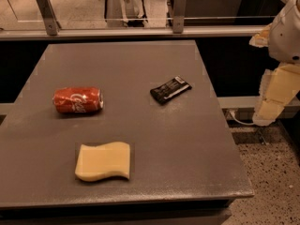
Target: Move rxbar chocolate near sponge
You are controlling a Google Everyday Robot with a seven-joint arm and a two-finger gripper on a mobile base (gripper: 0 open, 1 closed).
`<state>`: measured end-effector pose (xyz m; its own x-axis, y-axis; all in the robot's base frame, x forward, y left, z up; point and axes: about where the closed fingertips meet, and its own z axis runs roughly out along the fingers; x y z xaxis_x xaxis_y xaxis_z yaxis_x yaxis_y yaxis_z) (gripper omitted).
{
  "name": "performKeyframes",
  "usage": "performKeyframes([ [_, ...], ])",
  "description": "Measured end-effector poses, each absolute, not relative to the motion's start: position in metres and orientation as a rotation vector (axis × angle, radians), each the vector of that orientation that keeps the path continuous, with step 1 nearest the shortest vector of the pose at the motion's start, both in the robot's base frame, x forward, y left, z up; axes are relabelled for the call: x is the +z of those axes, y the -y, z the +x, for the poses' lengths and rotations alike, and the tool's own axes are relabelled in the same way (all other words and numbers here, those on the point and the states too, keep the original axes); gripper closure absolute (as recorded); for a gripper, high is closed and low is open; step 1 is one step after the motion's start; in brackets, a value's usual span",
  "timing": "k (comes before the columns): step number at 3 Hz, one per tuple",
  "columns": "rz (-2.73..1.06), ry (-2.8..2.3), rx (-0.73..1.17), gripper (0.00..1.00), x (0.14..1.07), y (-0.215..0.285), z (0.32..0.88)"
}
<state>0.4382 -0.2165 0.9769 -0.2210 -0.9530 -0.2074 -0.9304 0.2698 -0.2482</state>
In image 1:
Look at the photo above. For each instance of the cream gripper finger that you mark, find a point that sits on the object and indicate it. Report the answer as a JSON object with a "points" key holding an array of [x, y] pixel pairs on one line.
{"points": [[261, 39], [277, 89]]}

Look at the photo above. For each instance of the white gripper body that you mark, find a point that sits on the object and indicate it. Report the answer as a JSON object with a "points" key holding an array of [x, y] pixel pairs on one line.
{"points": [[286, 38]]}

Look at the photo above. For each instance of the black rxbar chocolate wrapper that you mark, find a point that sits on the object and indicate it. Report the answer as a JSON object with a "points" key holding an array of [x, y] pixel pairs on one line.
{"points": [[170, 90]]}

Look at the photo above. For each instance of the yellow wavy sponge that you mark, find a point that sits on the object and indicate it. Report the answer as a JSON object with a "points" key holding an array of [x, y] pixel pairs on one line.
{"points": [[103, 161]]}

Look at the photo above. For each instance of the glass panel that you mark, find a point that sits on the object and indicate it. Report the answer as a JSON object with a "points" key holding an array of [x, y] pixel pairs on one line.
{"points": [[118, 14]]}

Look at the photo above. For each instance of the red coca-cola can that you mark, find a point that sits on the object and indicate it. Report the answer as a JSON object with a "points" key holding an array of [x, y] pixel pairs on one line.
{"points": [[78, 100]]}

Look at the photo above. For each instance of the horizontal metal rail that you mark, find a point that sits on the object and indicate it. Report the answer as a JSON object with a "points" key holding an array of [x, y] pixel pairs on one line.
{"points": [[136, 32]]}

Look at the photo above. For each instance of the right metal rail bracket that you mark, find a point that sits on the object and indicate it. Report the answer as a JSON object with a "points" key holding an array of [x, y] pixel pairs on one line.
{"points": [[179, 7]]}

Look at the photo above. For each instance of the metal rail bracket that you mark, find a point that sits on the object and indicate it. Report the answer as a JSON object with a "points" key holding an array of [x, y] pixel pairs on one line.
{"points": [[179, 7], [51, 24]]}

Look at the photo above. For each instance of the left metal rail bracket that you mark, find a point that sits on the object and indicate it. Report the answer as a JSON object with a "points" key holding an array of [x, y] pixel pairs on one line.
{"points": [[51, 24]]}

